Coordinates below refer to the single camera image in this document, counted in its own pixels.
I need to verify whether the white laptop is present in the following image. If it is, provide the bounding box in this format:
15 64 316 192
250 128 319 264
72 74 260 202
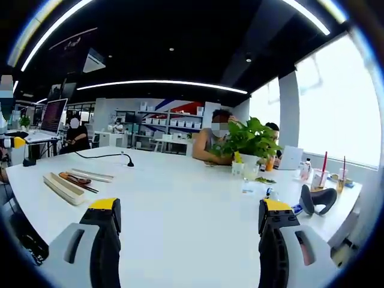
274 145 304 171

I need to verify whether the small green plant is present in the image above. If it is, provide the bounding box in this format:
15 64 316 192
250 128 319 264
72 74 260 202
18 115 32 131

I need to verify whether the green potted plant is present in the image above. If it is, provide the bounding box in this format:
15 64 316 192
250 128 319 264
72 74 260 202
209 116 284 166

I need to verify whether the standing monitor screen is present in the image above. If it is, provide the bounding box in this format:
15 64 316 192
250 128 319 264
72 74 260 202
40 98 68 136

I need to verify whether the white plant pot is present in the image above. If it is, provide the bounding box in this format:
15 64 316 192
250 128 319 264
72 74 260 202
238 153 261 167

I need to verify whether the black chair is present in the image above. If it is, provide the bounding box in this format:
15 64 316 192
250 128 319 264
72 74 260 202
8 209 50 267

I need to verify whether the dark chopsticks utensil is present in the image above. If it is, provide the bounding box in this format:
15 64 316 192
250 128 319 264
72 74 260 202
68 173 100 194

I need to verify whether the black cable with plug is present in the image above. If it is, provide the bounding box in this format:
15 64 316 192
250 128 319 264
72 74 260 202
74 151 135 169

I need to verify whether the brown wooden spoon utensil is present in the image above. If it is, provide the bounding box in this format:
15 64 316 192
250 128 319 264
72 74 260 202
58 171 92 185

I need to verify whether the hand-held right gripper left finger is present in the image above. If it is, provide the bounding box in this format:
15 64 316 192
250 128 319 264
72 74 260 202
44 197 122 288

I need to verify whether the small drink bottle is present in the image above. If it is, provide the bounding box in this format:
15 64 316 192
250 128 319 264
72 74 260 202
301 158 312 181

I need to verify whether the long ceiling light strip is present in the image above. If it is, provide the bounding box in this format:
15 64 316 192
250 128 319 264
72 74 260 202
76 79 249 95

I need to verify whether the white cutlery case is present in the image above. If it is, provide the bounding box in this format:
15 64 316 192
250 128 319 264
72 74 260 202
43 172 86 206

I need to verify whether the clear glass cup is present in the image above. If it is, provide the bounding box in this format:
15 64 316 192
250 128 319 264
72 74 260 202
244 164 260 181

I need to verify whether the white storage shelf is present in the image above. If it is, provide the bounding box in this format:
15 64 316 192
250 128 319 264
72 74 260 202
113 100 205 151

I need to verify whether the drink cup with red straw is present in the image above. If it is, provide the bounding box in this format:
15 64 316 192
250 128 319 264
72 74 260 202
310 151 330 192
336 155 349 193

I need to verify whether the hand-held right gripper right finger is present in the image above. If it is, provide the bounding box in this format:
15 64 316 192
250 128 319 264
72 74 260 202
258 198 340 288

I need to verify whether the grey neck pillow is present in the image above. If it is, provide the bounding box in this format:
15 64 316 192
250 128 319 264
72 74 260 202
299 184 338 217

